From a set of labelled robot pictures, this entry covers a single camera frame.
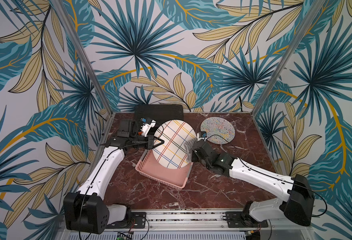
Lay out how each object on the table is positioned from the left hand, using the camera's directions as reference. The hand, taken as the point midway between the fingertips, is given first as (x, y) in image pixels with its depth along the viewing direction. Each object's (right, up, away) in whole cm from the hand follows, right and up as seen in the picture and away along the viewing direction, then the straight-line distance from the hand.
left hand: (162, 143), depth 73 cm
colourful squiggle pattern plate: (+38, +6, +37) cm, 53 cm away
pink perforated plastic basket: (-10, -16, +19) cm, 27 cm away
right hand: (+15, -4, +7) cm, 17 cm away
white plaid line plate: (+5, -5, +2) cm, 8 cm away
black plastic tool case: (-6, +19, +37) cm, 42 cm away
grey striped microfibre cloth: (+13, -2, +5) cm, 14 cm away
